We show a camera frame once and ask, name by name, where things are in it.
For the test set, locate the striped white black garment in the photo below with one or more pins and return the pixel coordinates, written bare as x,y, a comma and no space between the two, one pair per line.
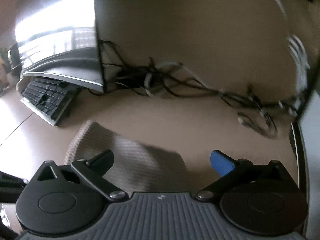
138,167

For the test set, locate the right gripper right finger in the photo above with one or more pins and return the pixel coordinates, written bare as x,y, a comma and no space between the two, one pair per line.
239,180

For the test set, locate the left computer monitor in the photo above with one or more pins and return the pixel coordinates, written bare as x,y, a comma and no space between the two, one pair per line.
58,39

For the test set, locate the black keyboard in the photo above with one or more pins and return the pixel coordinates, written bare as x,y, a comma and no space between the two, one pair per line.
49,98

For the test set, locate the right curved monitor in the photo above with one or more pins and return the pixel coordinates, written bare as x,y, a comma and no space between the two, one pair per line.
304,140

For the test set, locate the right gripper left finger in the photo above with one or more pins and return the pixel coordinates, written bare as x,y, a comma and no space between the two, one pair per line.
91,173

